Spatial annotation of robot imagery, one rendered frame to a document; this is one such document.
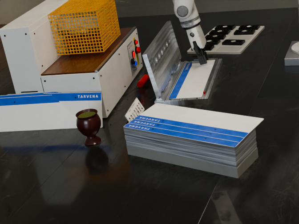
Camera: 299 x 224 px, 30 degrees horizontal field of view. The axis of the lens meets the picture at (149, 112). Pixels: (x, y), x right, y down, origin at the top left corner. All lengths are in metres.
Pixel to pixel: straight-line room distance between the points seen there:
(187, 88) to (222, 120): 0.52
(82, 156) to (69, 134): 0.20
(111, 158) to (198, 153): 0.32
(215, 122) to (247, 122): 0.10
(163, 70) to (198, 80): 0.15
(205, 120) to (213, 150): 0.15
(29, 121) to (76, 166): 0.42
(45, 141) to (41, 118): 0.13
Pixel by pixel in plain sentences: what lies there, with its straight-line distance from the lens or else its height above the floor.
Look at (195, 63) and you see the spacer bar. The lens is 2.44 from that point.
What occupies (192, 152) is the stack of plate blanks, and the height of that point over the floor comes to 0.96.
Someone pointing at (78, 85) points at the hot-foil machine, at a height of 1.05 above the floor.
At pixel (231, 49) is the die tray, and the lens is 2.64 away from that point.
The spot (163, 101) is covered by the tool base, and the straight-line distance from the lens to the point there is 2.12.
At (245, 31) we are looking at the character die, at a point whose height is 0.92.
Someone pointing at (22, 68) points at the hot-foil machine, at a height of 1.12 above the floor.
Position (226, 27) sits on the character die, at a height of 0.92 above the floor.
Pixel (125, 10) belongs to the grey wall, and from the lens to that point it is 4.86.
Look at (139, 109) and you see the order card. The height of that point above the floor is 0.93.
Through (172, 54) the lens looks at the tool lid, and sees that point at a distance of 2.40.
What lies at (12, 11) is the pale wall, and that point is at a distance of 4.39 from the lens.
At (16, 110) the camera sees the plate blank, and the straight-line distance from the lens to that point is 2.18.
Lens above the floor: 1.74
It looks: 23 degrees down
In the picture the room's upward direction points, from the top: 9 degrees counter-clockwise
